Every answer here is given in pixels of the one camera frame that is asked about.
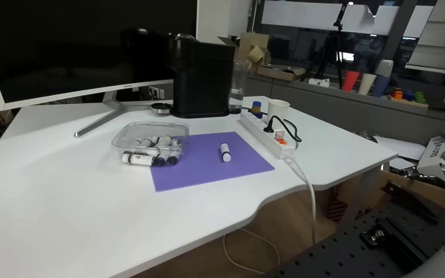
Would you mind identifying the clear plastic lidded bowl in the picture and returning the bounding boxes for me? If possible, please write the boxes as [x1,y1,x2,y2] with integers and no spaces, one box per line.
[113,122,188,167]

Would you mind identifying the small white bottle on mat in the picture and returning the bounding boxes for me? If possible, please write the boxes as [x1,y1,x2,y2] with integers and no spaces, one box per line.
[219,143,232,162]

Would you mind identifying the purple paper mat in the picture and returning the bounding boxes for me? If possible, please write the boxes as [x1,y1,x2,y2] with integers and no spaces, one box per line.
[151,131,273,191]

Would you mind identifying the small blue capped bottle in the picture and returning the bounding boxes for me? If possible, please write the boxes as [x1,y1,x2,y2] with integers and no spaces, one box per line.
[250,100,261,114]

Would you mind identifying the clear water tank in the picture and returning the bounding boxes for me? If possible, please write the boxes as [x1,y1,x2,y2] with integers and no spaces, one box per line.
[229,63,246,109]

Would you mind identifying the white power strip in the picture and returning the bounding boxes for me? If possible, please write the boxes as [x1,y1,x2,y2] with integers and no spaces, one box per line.
[239,111,297,159]

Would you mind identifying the white paper cup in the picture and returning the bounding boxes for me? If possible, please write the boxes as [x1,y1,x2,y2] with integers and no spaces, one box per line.
[267,99,290,119]

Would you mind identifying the small round black object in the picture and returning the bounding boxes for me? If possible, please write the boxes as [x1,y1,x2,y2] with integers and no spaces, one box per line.
[150,102,171,114]

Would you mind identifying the cardboard box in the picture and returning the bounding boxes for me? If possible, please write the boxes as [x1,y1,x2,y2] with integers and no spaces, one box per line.
[221,32,306,82]

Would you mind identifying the red plastic cup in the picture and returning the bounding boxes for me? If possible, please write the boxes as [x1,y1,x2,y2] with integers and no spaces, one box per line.
[341,71,360,92]

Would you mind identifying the white plastic cup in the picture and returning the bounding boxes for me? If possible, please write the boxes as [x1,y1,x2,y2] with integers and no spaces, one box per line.
[358,72,375,95]

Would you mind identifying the blue plastic cup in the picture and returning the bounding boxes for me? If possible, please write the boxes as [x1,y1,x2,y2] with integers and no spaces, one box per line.
[371,75,389,97]

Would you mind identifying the white curved computer monitor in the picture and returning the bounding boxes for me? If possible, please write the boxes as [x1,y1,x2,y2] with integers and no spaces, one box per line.
[0,0,199,139]

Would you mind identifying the black plug with cable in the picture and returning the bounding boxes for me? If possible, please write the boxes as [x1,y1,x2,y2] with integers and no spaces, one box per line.
[264,116,301,142]

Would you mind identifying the white power strip cable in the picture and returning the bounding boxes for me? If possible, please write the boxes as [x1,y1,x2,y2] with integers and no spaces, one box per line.
[221,156,318,276]

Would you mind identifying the black camera tripod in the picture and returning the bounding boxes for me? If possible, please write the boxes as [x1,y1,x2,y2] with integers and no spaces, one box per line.
[306,0,354,85]

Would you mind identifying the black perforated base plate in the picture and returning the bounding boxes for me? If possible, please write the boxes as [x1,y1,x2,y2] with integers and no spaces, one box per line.
[264,204,445,278]

